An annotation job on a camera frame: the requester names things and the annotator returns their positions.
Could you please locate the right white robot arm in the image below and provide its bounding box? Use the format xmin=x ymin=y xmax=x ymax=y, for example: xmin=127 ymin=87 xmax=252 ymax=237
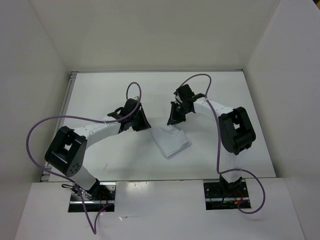
xmin=167 ymin=84 xmax=256 ymax=197

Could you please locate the purple cable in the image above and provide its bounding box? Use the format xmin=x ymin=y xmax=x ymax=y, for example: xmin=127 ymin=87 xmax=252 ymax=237
xmin=181 ymin=73 xmax=266 ymax=214
xmin=26 ymin=81 xmax=143 ymax=235

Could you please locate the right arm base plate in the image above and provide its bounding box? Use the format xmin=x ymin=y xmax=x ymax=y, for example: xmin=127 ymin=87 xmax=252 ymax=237
xmin=203 ymin=180 xmax=251 ymax=211

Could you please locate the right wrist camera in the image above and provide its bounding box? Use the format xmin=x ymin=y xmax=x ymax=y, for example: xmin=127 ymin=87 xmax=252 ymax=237
xmin=175 ymin=95 xmax=182 ymax=104

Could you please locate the white skirt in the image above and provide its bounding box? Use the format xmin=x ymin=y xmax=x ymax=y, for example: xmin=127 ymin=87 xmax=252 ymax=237
xmin=150 ymin=125 xmax=192 ymax=159

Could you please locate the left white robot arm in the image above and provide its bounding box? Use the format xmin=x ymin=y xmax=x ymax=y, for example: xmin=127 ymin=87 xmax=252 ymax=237
xmin=44 ymin=98 xmax=151 ymax=200

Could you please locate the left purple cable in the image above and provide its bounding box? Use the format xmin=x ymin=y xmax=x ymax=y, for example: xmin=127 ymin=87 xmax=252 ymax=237
xmin=26 ymin=81 xmax=143 ymax=235

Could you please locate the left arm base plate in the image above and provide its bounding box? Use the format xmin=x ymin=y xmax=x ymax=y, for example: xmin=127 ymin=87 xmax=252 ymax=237
xmin=62 ymin=182 xmax=117 ymax=213

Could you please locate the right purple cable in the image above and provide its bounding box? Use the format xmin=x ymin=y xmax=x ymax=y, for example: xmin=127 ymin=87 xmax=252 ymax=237
xmin=181 ymin=73 xmax=266 ymax=214

